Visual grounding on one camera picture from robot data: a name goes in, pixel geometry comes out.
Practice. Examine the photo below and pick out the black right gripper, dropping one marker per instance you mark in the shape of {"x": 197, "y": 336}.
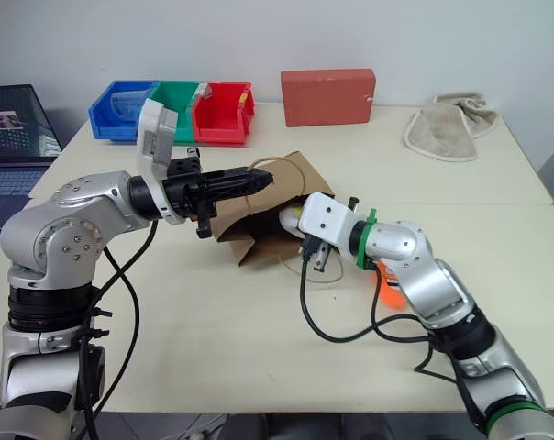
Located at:
{"x": 317, "y": 256}

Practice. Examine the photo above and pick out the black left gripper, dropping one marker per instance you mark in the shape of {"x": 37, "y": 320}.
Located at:
{"x": 180, "y": 190}

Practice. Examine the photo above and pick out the white yellow plush toy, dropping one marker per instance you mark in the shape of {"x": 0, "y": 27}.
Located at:
{"x": 288, "y": 220}

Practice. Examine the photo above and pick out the brown paper bag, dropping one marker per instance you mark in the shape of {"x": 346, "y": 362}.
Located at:
{"x": 304, "y": 176}

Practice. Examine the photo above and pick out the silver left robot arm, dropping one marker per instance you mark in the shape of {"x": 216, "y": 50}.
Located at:
{"x": 75, "y": 220}

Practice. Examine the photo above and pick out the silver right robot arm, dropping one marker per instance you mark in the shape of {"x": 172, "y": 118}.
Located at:
{"x": 396, "y": 240}

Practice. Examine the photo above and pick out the orange plush toy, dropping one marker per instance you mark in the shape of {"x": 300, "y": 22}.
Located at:
{"x": 389, "y": 293}

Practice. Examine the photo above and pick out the red plastic bin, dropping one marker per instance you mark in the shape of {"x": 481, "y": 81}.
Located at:
{"x": 219, "y": 114}

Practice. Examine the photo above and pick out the small yellow item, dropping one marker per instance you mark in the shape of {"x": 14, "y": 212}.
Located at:
{"x": 244, "y": 97}

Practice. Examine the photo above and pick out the small clear plastic piece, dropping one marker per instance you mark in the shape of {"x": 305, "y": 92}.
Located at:
{"x": 204, "y": 91}

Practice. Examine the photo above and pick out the green plastic bin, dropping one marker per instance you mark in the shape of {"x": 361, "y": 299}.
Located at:
{"x": 171, "y": 94}

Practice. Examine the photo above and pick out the red rectangular block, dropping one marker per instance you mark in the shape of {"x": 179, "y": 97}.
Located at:
{"x": 327, "y": 98}

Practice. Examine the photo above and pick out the clear plastic container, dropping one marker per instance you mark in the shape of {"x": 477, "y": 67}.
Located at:
{"x": 125, "y": 105}

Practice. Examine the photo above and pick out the blue plastic bin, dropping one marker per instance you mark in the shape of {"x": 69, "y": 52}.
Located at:
{"x": 103, "y": 117}

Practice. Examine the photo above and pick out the beige towel cloth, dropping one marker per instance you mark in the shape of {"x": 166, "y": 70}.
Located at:
{"x": 442, "y": 133}

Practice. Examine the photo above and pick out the dark laptop computer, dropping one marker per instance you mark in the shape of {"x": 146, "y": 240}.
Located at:
{"x": 11, "y": 151}

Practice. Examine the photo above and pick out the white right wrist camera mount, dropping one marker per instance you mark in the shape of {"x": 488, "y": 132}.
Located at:
{"x": 327, "y": 220}

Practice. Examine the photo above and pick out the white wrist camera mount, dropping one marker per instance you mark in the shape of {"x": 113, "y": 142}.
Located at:
{"x": 327, "y": 220}
{"x": 151, "y": 133}

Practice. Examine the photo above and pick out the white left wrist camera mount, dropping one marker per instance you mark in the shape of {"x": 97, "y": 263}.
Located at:
{"x": 151, "y": 133}

